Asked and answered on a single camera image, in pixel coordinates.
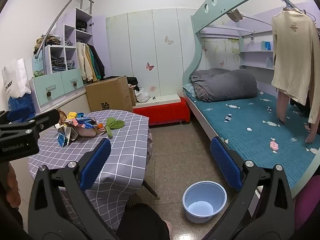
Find brown clothes heap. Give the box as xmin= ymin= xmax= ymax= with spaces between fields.
xmin=34 ymin=34 xmax=61 ymax=52

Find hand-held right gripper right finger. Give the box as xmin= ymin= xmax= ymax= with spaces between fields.
xmin=210 ymin=137 xmax=299 ymax=240

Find grey folded clothes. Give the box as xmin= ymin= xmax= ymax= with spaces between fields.
xmin=51 ymin=57 xmax=75 ymax=72

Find white plastic bag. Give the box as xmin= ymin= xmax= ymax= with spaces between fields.
xmin=135 ymin=87 xmax=151 ymax=104

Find white packet with blue label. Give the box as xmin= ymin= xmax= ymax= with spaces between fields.
xmin=56 ymin=127 xmax=73 ymax=147

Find red brown paper bag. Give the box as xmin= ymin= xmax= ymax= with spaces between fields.
xmin=71 ymin=127 xmax=101 ymax=138

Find dark table leg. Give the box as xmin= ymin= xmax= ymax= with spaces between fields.
xmin=142 ymin=179 xmax=159 ymax=198

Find white bench board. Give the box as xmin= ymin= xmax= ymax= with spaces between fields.
xmin=132 ymin=94 xmax=181 ymax=109

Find white paper bag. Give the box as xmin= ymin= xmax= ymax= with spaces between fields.
xmin=1 ymin=58 xmax=32 ymax=98

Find hanging jackets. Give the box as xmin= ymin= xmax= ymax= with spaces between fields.
xmin=76 ymin=42 xmax=106 ymax=82

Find metal handrail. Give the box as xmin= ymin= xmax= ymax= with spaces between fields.
xmin=34 ymin=0 xmax=94 ymax=56

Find blue plastic bag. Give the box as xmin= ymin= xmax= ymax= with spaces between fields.
xmin=7 ymin=94 xmax=36 ymax=117

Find blue checked pillow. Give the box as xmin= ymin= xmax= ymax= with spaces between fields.
xmin=182 ymin=84 xmax=198 ymax=98

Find white butterfly wardrobe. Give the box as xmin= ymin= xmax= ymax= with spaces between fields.
xmin=105 ymin=8 xmax=198 ymax=101

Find magenta cloth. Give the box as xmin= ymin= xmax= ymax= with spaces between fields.
xmin=293 ymin=174 xmax=320 ymax=232

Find person's leg in black trousers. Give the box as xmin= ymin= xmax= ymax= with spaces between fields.
xmin=117 ymin=194 xmax=173 ymax=240

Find red storage bench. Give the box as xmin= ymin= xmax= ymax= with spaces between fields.
xmin=132 ymin=97 xmax=191 ymax=126

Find grey lamp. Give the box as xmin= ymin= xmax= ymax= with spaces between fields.
xmin=228 ymin=8 xmax=245 ymax=23

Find large cardboard box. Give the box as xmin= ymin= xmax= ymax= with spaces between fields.
xmin=85 ymin=76 xmax=134 ymax=113

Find lilac wall shelves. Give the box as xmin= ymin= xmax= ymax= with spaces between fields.
xmin=200 ymin=26 xmax=275 ymax=70

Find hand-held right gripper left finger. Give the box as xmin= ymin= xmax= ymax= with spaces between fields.
xmin=27 ymin=138 xmax=120 ymax=240

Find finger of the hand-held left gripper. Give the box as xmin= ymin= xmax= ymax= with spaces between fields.
xmin=10 ymin=109 xmax=61 ymax=140
xmin=0 ymin=106 xmax=36 ymax=128

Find green leaf toy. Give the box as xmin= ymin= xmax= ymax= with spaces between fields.
xmin=104 ymin=117 xmax=125 ymax=139

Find cream sweater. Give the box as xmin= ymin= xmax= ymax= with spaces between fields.
xmin=271 ymin=7 xmax=320 ymax=125

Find lilac cubby shelf cabinet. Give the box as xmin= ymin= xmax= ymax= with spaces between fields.
xmin=32 ymin=7 xmax=107 ymax=80

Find blue plastic bucket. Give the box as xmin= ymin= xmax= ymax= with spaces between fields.
xmin=182 ymin=180 xmax=227 ymax=224

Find grey duvet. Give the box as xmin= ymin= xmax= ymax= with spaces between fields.
xmin=189 ymin=68 xmax=258 ymax=102

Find black folded clothes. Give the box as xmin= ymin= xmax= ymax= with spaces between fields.
xmin=76 ymin=20 xmax=88 ymax=33

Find grey checked tablecloth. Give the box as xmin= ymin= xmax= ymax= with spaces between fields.
xmin=28 ymin=110 xmax=153 ymax=232

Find blue snack packet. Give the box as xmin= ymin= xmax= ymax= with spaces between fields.
xmin=75 ymin=113 xmax=97 ymax=128

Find person's left forearm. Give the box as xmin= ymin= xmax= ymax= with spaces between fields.
xmin=0 ymin=162 xmax=23 ymax=210

